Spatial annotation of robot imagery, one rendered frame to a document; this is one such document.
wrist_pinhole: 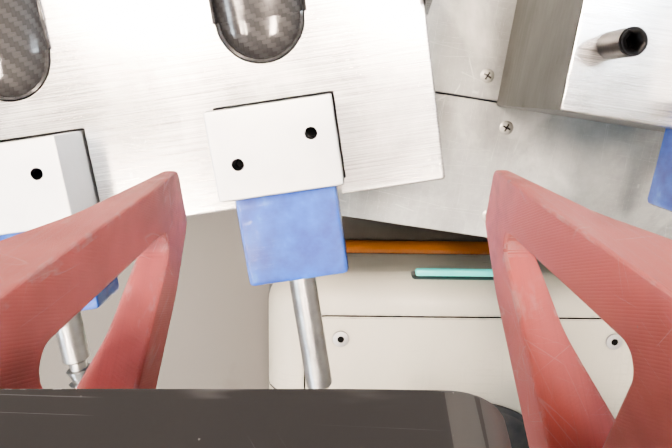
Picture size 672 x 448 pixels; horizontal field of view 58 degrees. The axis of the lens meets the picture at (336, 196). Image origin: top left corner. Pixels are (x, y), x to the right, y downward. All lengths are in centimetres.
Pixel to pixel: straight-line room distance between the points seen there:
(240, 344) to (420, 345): 43
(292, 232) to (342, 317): 65
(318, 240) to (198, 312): 97
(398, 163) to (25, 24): 17
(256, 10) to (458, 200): 14
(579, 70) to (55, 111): 21
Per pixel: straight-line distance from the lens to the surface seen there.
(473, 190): 33
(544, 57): 27
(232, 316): 121
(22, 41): 30
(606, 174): 35
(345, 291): 89
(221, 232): 117
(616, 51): 23
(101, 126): 28
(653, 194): 27
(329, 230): 25
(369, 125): 26
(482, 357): 95
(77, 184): 27
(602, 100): 25
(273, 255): 26
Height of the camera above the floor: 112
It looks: 80 degrees down
